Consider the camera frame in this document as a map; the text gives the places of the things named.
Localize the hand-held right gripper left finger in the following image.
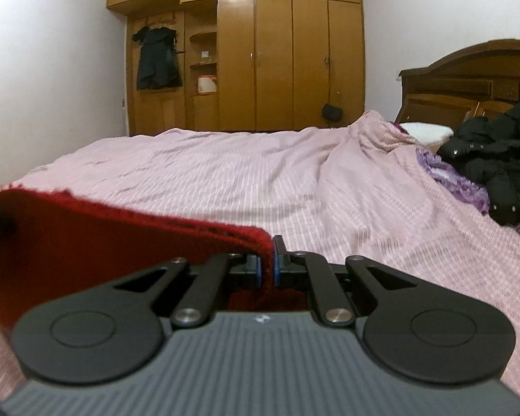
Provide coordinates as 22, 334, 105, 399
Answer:
113, 252, 263, 328

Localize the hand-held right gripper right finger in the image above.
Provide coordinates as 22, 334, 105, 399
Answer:
272, 235, 421, 327

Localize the red knit cardigan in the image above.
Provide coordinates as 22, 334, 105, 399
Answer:
0, 188, 313, 331

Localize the pink ribbed blanket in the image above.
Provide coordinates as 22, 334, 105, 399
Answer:
0, 110, 520, 404

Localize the small black bag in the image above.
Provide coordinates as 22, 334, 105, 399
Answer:
322, 54, 344, 123

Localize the purple lace cloth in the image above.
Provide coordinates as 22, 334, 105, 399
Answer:
416, 146, 520, 243

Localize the white pillow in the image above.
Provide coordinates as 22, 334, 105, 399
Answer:
400, 122, 455, 145

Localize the wooden wardrobe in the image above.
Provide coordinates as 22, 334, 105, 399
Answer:
106, 0, 367, 136

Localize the hanging black garment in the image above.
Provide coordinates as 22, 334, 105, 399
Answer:
132, 26, 184, 92

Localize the black padded jacket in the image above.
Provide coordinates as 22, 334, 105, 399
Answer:
437, 97, 520, 227

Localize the wooden headboard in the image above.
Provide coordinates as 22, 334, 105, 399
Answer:
394, 39, 520, 130

